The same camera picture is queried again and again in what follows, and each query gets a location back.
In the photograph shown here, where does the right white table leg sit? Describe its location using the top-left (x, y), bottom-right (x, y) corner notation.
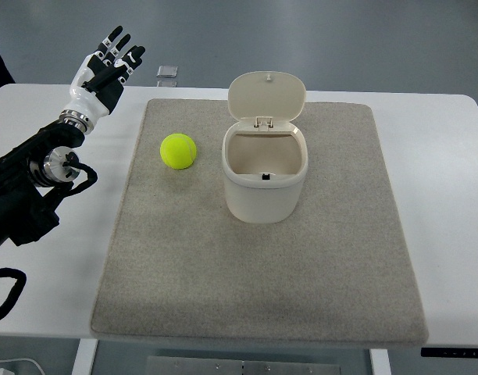
top-left (369, 349), bottom-right (392, 375)

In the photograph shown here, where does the black table control panel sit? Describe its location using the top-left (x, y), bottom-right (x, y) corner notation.
top-left (420, 347), bottom-right (478, 359)

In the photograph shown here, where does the left white table leg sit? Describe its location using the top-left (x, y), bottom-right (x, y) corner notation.
top-left (71, 339), bottom-right (98, 375)

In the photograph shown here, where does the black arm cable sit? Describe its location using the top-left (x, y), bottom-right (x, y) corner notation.
top-left (0, 266), bottom-right (28, 326)

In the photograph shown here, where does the small floor plate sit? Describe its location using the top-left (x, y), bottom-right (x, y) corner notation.
top-left (157, 80), bottom-right (177, 88)

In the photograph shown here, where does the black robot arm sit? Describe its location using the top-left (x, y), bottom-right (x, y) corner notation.
top-left (0, 120), bottom-right (98, 246)

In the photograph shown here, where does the yellow tennis ball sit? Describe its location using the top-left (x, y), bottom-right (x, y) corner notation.
top-left (159, 133), bottom-right (197, 170)

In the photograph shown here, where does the grey felt mat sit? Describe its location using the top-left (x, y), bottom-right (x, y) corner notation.
top-left (91, 99), bottom-right (428, 348)

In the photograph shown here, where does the white table leg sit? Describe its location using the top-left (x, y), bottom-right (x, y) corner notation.
top-left (71, 339), bottom-right (98, 375)
top-left (369, 349), bottom-right (392, 375)

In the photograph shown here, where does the beige lidded bin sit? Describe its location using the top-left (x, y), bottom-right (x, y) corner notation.
top-left (222, 71), bottom-right (309, 224)

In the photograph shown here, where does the white cable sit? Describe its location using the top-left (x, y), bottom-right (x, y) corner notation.
top-left (0, 358), bottom-right (44, 375)

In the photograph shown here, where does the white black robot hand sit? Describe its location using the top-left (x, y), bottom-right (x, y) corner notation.
top-left (59, 26), bottom-right (145, 134)

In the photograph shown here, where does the white power adapter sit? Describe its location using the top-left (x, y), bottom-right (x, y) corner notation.
top-left (0, 368), bottom-right (13, 375)

